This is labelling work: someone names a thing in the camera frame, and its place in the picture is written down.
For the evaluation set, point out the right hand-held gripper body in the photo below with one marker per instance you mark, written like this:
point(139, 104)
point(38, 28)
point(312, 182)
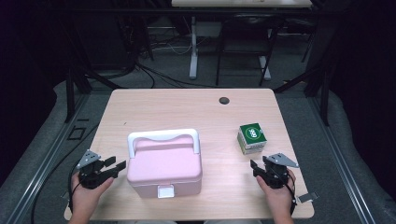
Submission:
point(275, 175)

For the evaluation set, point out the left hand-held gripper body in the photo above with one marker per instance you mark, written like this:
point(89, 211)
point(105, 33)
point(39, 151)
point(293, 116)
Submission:
point(90, 177)

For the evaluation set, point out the green and white carton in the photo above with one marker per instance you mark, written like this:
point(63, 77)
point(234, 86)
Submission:
point(252, 138)

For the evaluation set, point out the pink storage box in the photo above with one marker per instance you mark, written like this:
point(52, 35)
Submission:
point(165, 168)

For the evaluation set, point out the person's left hand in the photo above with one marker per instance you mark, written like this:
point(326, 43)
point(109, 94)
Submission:
point(84, 199)

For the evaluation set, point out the person's right hand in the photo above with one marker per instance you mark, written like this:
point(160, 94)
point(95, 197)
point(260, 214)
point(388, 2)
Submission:
point(280, 199)

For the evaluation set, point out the dark round table grommet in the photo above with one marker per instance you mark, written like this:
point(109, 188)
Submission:
point(224, 100)

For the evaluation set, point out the black metal stand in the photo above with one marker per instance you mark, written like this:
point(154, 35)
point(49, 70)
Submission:
point(70, 93)
point(325, 99)

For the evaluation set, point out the white desk leg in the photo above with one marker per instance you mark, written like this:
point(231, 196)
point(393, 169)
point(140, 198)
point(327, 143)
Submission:
point(264, 68)
point(193, 56)

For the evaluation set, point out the black chair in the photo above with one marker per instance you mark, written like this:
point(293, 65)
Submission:
point(246, 31)

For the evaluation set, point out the light wooden desk top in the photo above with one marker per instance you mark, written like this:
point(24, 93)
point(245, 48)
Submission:
point(239, 3)

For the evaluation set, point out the grey metal table bracket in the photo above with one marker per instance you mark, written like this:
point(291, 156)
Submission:
point(65, 195)
point(308, 197)

